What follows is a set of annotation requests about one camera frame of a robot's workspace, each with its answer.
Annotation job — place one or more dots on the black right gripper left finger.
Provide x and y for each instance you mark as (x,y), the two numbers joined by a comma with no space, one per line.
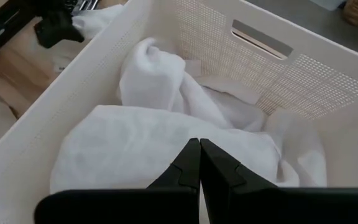
(154,207)

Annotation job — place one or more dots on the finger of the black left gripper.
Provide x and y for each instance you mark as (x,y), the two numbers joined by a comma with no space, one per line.
(57,31)

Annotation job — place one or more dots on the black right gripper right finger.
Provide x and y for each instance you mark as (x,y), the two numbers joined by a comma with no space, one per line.
(259,205)

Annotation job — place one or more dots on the large white cloth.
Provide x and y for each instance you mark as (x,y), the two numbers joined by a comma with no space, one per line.
(129,146)

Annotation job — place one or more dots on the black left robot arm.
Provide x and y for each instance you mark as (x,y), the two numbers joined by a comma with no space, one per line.
(8,32)

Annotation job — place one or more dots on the small white cloth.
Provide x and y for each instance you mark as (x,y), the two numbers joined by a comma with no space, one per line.
(300,146)

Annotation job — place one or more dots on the white perforated plastic laundry basket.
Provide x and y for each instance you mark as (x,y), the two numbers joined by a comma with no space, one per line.
(73,102)

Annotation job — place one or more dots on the twisted white cloth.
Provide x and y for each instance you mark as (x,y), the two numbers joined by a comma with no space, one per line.
(154,77)

